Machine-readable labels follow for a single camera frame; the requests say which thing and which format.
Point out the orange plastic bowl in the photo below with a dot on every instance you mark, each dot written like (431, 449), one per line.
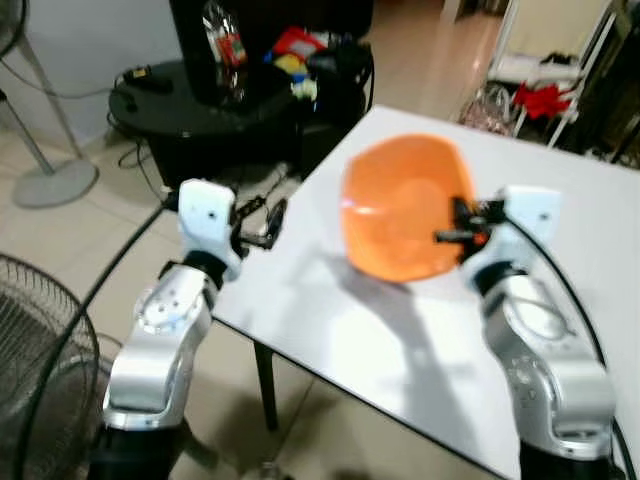
(395, 210)

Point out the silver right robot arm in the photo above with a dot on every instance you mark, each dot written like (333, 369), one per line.
(545, 350)

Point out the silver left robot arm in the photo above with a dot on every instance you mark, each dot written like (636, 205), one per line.
(160, 340)

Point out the black round side table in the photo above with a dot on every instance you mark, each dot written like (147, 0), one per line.
(200, 125)

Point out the red cloth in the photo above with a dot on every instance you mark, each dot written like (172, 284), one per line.
(540, 100)

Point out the yellow blue toy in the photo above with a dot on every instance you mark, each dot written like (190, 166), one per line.
(292, 68)

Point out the black table leg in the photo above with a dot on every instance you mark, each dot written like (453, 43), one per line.
(266, 385)

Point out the black bag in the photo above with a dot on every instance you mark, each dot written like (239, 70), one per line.
(345, 70)

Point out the clear plastic bag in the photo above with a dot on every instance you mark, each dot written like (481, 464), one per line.
(225, 45)

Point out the red packet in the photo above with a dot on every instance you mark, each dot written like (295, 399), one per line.
(298, 43)

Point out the white folding drying rack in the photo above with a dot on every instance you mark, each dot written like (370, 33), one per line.
(545, 60)

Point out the small black device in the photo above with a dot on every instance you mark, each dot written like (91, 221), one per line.
(145, 78)

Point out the dark cabinet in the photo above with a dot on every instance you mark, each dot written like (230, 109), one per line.
(618, 90)

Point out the white standing fan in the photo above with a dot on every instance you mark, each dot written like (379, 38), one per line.
(55, 185)

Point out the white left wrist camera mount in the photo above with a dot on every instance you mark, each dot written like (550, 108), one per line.
(208, 215)

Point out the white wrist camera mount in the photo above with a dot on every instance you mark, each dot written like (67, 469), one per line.
(530, 215)
(208, 215)

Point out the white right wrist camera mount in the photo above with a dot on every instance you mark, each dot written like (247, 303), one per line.
(530, 215)

